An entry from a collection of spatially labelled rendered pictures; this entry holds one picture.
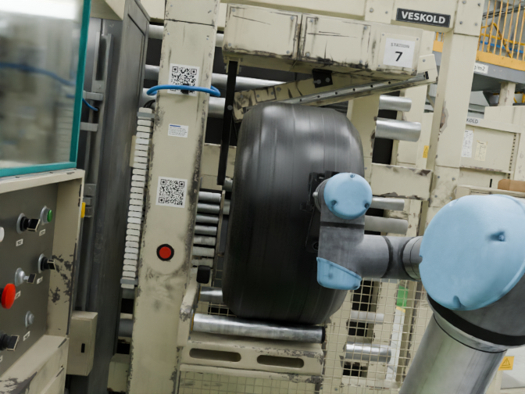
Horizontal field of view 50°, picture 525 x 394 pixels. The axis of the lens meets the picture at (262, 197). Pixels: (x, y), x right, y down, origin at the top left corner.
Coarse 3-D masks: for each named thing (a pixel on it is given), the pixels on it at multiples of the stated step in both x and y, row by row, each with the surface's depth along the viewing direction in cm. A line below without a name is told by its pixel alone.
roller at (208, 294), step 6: (204, 288) 170; (210, 288) 170; (216, 288) 171; (204, 294) 169; (210, 294) 169; (216, 294) 169; (198, 300) 170; (204, 300) 170; (210, 300) 170; (216, 300) 170; (222, 300) 170
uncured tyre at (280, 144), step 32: (256, 128) 135; (288, 128) 134; (320, 128) 136; (352, 128) 141; (256, 160) 129; (288, 160) 129; (320, 160) 130; (352, 160) 132; (256, 192) 126; (288, 192) 126; (256, 224) 126; (288, 224) 126; (224, 256) 138; (256, 256) 127; (288, 256) 128; (224, 288) 139; (256, 288) 132; (288, 288) 131; (320, 288) 131; (288, 320) 143; (320, 320) 142
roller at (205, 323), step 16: (192, 320) 141; (208, 320) 142; (224, 320) 142; (240, 320) 143; (256, 320) 144; (256, 336) 143; (272, 336) 143; (288, 336) 143; (304, 336) 143; (320, 336) 143
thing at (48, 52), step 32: (0, 0) 77; (32, 0) 88; (64, 0) 103; (0, 32) 78; (32, 32) 90; (64, 32) 105; (0, 64) 79; (32, 64) 91; (64, 64) 108; (0, 96) 81; (32, 96) 93; (64, 96) 110; (0, 128) 82; (32, 128) 95; (64, 128) 112; (0, 160) 83; (32, 160) 96; (64, 160) 115
